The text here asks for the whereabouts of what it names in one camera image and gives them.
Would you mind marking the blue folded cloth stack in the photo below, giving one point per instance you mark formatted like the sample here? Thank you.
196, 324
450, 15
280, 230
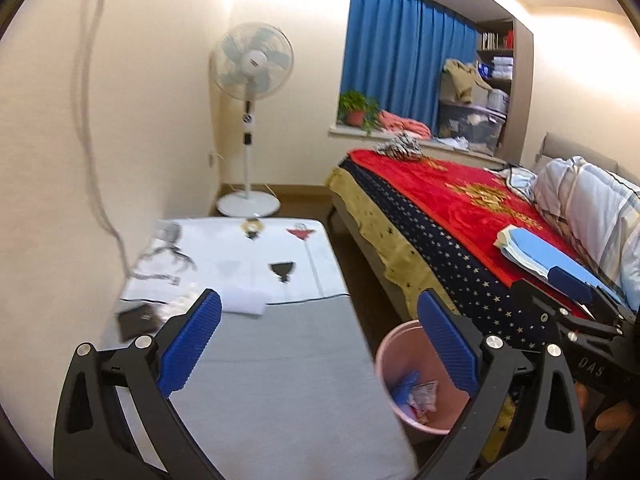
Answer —
537, 250

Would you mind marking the striped cloth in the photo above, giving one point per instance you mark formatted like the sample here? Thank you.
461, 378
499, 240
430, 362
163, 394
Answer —
400, 146

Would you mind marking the pink plastic waste bin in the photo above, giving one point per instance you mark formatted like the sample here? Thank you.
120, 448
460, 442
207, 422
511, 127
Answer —
395, 355

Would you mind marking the white plaid quilt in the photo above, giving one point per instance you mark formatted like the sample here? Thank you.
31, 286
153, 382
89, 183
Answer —
595, 210

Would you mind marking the blue wrapper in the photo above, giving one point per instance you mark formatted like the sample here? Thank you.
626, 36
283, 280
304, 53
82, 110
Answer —
404, 390

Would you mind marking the clear plastic storage box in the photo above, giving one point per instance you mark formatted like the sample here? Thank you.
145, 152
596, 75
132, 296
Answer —
470, 127

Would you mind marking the white printed cloth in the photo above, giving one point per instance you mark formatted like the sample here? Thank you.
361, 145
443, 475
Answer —
225, 255

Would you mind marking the yellow bed sheet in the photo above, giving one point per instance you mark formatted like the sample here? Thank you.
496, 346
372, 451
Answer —
385, 225

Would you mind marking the potted green plant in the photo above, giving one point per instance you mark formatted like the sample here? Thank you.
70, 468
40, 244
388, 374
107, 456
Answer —
356, 107

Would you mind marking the pink cloth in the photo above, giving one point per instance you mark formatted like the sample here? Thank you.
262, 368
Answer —
402, 125

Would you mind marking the grey headboard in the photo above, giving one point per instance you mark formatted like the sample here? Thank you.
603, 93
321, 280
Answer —
575, 147

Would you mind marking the bed with red blanket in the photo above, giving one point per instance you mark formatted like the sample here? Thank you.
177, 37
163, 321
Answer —
440, 205

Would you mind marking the light blue garment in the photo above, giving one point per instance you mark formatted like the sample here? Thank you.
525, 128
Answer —
517, 182

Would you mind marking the white standing fan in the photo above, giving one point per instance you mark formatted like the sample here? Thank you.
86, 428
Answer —
251, 57

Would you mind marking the person's right hand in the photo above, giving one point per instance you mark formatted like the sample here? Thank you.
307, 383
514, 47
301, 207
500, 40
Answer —
617, 416

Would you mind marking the blue curtain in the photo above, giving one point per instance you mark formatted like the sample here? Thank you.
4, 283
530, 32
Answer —
400, 55

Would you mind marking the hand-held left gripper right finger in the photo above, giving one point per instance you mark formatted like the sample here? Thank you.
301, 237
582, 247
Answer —
445, 345

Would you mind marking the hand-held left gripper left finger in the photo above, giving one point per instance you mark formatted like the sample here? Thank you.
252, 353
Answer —
192, 345

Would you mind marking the grey storage box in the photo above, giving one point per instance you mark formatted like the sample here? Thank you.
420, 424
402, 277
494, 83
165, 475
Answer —
496, 100

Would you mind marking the beige clothes pile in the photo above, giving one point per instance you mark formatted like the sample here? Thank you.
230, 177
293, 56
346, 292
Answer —
462, 80

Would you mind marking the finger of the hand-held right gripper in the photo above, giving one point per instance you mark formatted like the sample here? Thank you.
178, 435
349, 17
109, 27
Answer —
540, 305
570, 281

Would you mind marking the wooden bookshelf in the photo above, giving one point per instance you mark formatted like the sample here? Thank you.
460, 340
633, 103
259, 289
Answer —
495, 42

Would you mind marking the white papers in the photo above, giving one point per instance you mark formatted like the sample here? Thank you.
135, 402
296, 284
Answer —
455, 142

